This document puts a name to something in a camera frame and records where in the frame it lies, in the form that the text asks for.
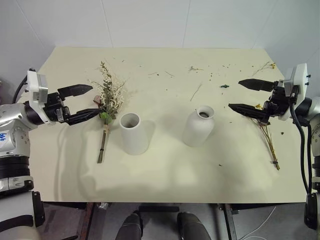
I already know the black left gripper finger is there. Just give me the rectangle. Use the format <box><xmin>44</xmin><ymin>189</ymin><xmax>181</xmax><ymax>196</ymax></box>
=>
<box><xmin>67</xmin><ymin>107</ymin><xmax>104</xmax><ymax>126</ymax></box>
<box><xmin>57</xmin><ymin>84</ymin><xmax>94</xmax><ymax>99</ymax></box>

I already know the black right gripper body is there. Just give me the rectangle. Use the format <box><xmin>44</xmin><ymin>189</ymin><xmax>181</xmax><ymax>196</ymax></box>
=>
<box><xmin>263</xmin><ymin>80</ymin><xmax>293</xmax><ymax>118</ymax></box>

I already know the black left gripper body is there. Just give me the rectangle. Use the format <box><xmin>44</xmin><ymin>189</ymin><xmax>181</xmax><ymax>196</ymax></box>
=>
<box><xmin>42</xmin><ymin>91</ymin><xmax>72</xmax><ymax>124</ymax></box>

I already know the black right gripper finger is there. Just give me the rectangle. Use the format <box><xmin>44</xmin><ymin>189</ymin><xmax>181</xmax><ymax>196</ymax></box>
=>
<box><xmin>227</xmin><ymin>103</ymin><xmax>270</xmax><ymax>124</ymax></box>
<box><xmin>238</xmin><ymin>78</ymin><xmax>275</xmax><ymax>93</ymax></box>

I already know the white bottle-shaped vase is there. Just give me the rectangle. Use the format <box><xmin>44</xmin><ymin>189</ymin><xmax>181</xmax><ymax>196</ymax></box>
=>
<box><xmin>181</xmin><ymin>105</ymin><xmax>216</xmax><ymax>148</ymax></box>

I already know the white cylinder vase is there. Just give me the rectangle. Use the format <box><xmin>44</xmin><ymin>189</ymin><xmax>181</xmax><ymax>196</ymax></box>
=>
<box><xmin>119</xmin><ymin>112</ymin><xmax>151</xmax><ymax>157</ymax></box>

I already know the loose yellow flower sprig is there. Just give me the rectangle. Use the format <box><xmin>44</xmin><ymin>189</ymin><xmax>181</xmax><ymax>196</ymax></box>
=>
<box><xmin>251</xmin><ymin>60</ymin><xmax>277</xmax><ymax>77</ymax></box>

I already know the green and white flower bouquet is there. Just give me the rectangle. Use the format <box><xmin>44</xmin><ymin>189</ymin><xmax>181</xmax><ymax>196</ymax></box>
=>
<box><xmin>87</xmin><ymin>60</ymin><xmax>127</xmax><ymax>165</ymax></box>

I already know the long thin loose twig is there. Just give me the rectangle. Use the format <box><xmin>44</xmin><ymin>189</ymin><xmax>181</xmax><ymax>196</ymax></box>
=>
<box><xmin>189</xmin><ymin>83</ymin><xmax>203</xmax><ymax>102</ymax></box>

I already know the yellow dried flower bouquet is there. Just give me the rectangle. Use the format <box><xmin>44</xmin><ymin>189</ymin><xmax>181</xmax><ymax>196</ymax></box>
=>
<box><xmin>247</xmin><ymin>102</ymin><xmax>281</xmax><ymax>171</ymax></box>

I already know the dark rounded robot leg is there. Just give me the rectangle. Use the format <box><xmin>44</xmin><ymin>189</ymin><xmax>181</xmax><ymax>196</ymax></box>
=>
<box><xmin>115</xmin><ymin>211</ymin><xmax>144</xmax><ymax>240</ymax></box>
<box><xmin>176</xmin><ymin>211</ymin><xmax>212</xmax><ymax>240</ymax></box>

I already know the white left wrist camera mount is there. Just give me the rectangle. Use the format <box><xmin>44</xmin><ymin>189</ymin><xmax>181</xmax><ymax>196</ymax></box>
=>
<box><xmin>25</xmin><ymin>69</ymin><xmax>57</xmax><ymax>125</ymax></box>

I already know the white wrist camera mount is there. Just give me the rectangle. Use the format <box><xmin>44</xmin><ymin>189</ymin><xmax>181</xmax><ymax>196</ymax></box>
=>
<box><xmin>279</xmin><ymin>62</ymin><xmax>309</xmax><ymax>122</ymax></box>
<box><xmin>25</xmin><ymin>69</ymin><xmax>57</xmax><ymax>125</ymax></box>

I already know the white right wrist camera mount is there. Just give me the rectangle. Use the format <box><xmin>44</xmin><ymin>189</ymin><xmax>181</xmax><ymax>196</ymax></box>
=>
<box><xmin>279</xmin><ymin>62</ymin><xmax>309</xmax><ymax>122</ymax></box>

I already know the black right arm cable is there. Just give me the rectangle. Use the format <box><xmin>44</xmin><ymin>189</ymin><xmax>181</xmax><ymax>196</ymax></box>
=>
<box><xmin>288</xmin><ymin>86</ymin><xmax>315</xmax><ymax>197</ymax></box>

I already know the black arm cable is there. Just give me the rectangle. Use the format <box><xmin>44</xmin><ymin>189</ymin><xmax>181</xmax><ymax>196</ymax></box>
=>
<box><xmin>12</xmin><ymin>74</ymin><xmax>29</xmax><ymax>104</ymax></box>
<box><xmin>288</xmin><ymin>86</ymin><xmax>315</xmax><ymax>197</ymax></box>

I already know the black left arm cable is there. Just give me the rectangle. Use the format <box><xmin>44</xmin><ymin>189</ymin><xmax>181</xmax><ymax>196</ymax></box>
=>
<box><xmin>12</xmin><ymin>74</ymin><xmax>29</xmax><ymax>104</ymax></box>

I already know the white floor cable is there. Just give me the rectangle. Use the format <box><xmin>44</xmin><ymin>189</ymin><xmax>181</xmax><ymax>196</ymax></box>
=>
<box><xmin>245</xmin><ymin>205</ymin><xmax>279</xmax><ymax>240</ymax></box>

